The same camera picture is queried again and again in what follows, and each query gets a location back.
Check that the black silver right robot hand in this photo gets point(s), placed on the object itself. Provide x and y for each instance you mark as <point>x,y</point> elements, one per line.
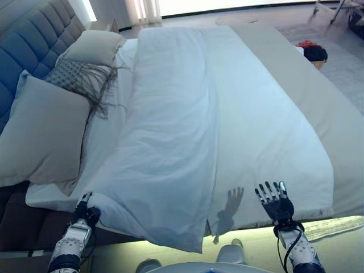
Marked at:
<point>280,209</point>

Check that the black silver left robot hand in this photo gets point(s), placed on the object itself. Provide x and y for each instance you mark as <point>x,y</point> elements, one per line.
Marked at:
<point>82,210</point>

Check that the white duvet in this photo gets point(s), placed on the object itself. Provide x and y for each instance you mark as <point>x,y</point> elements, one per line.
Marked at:
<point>185,128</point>

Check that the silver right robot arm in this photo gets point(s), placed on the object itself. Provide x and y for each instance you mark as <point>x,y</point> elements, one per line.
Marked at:
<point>301,250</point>

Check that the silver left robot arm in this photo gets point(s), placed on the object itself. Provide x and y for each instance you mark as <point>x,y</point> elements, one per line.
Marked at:
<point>71,244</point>

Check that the beige bed runner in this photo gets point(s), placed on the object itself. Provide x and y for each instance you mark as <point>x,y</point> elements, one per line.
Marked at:
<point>318,113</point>

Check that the printed paper sheet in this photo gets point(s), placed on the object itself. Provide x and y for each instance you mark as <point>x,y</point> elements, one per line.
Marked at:
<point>332,230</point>

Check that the silver right robot leg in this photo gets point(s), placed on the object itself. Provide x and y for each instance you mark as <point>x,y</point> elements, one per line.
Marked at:
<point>231,251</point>

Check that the dark glass-topped bedside table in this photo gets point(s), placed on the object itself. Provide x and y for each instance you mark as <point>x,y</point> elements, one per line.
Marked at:
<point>17,261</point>

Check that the large beige pillow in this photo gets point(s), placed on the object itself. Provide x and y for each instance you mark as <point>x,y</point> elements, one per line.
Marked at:
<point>45,133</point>

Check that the grey woven fringed cushion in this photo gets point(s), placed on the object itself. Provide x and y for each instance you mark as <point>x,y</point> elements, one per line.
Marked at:
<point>71,74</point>

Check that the black and red bag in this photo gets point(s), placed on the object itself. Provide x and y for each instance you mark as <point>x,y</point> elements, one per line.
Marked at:
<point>314,52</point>

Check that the small beige pillow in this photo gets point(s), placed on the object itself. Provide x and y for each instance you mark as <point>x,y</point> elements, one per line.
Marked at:
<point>94,45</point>

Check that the brown tufted headboard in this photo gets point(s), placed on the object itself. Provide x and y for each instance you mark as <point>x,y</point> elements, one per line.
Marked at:
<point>28,42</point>

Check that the light wooden nightstand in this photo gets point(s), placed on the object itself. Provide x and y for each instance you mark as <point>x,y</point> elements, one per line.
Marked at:
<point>113,26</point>

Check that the sheer window curtain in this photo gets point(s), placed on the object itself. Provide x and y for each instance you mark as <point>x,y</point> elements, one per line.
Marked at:
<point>148,10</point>

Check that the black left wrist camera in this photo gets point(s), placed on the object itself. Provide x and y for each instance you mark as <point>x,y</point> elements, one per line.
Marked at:
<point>94,215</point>

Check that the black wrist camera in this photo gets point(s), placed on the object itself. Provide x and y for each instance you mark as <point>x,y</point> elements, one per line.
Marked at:
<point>285,226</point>
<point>94,215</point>

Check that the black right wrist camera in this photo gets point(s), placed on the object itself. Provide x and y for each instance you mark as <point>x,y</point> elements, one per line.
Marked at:
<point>285,226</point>

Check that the brown upholstered bed frame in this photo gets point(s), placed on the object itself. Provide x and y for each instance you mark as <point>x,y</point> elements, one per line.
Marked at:
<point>17,204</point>

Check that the metal chair frame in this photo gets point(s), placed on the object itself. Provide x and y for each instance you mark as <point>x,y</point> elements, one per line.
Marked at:
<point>335,11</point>

